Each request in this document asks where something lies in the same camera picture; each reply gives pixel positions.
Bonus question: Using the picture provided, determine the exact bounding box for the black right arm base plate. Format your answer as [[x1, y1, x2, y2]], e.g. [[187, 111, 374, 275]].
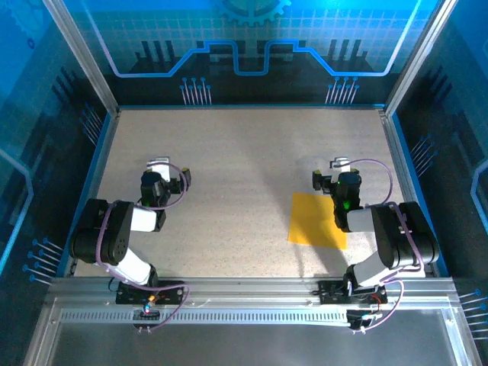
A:
[[317, 280, 389, 306]]

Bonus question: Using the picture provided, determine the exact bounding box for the grey metal sheet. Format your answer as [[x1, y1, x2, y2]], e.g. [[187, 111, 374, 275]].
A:
[[49, 323, 458, 366]]

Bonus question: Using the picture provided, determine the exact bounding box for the aluminium frame post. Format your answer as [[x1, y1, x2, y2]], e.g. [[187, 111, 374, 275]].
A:
[[383, 0, 461, 117], [40, 0, 122, 117]]

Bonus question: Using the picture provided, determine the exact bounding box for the yellow paper sheet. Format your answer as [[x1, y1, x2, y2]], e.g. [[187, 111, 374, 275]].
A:
[[287, 192, 348, 251]]

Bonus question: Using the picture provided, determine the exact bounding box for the blue table edge strip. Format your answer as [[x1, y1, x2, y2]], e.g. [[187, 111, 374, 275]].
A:
[[391, 112, 451, 278], [56, 110, 119, 278]]

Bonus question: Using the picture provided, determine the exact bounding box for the blue gear print panel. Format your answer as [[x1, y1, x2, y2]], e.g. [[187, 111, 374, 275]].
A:
[[63, 0, 445, 107]]

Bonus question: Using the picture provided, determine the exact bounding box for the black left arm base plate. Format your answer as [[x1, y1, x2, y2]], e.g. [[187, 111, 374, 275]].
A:
[[115, 280, 187, 306]]

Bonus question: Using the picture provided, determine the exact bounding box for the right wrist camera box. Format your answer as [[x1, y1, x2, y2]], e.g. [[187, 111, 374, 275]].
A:
[[329, 156, 352, 173]]

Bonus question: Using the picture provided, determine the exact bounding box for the small electronics board with LEDs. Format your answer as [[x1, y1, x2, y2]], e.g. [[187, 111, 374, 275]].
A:
[[131, 295, 162, 332], [345, 309, 384, 333]]

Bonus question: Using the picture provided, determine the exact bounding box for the slotted grey cable duct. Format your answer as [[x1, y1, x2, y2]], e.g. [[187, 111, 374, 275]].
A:
[[59, 309, 352, 326]]

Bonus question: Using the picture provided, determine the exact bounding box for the aluminium table side rail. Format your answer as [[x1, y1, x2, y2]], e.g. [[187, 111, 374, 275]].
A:
[[380, 108, 438, 278]]

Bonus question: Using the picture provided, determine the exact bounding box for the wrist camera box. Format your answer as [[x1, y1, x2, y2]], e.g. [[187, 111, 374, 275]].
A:
[[329, 156, 352, 173], [146, 156, 171, 182]]

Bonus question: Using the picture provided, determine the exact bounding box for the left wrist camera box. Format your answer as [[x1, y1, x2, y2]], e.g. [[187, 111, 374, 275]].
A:
[[146, 156, 171, 182]]

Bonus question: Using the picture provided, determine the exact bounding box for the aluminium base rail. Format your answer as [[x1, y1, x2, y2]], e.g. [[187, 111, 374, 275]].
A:
[[47, 276, 458, 306]]

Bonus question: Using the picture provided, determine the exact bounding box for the blue circuit print side panel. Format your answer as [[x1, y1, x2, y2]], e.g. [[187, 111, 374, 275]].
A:
[[0, 0, 115, 366], [392, 0, 488, 366]]

